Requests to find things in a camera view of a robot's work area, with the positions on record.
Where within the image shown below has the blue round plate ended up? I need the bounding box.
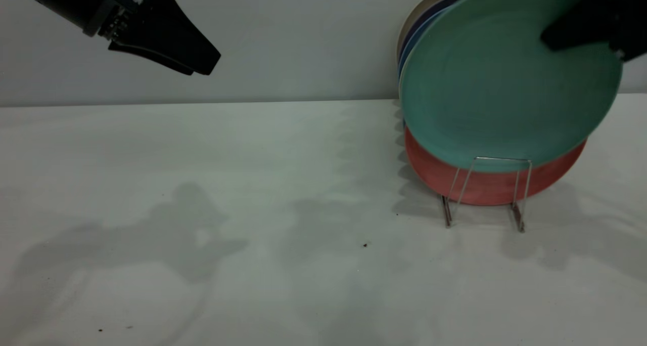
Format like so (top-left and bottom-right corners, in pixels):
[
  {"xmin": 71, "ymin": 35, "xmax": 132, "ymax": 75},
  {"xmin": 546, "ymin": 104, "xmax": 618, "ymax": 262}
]
[{"xmin": 399, "ymin": 7, "xmax": 446, "ymax": 78}]

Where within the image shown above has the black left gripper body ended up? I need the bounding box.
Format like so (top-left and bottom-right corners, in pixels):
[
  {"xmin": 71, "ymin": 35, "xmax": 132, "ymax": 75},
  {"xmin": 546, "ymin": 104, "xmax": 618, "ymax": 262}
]
[{"xmin": 83, "ymin": 0, "xmax": 151, "ymax": 44}]

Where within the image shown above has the silver wire plate rack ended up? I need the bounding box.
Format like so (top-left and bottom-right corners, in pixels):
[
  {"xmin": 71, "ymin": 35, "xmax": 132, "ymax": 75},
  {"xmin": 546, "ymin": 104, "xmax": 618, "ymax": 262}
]
[{"xmin": 441, "ymin": 156, "xmax": 533, "ymax": 233}]

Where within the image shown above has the dark purple round plate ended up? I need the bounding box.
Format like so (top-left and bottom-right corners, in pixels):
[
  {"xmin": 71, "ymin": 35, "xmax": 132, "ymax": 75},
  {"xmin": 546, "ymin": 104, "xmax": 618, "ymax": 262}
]
[{"xmin": 398, "ymin": 0, "xmax": 472, "ymax": 58}]

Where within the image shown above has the pink round plate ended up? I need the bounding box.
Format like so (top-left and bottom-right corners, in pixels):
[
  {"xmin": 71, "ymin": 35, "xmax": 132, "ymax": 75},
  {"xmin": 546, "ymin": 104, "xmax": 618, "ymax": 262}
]
[{"xmin": 404, "ymin": 127, "xmax": 588, "ymax": 206}]

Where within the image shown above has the green round plate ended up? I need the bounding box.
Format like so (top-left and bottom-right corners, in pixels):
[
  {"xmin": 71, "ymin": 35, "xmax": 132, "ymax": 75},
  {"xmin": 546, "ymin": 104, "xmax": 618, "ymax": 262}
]
[{"xmin": 399, "ymin": 0, "xmax": 623, "ymax": 174}]

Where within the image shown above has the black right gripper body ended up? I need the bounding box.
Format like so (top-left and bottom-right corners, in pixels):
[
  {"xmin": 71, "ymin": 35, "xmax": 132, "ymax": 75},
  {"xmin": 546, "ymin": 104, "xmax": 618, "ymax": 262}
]
[{"xmin": 579, "ymin": 0, "xmax": 647, "ymax": 63}]

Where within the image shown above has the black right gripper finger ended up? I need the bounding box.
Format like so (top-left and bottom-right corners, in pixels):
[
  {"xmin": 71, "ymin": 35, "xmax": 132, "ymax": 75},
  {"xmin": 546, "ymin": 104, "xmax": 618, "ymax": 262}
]
[{"xmin": 540, "ymin": 0, "xmax": 618, "ymax": 52}]

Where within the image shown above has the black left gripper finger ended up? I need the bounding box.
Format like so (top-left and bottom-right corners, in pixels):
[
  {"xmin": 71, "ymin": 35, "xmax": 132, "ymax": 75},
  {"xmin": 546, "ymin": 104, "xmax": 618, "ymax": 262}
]
[
  {"xmin": 126, "ymin": 0, "xmax": 222, "ymax": 76},
  {"xmin": 108, "ymin": 40, "xmax": 196, "ymax": 76}
]

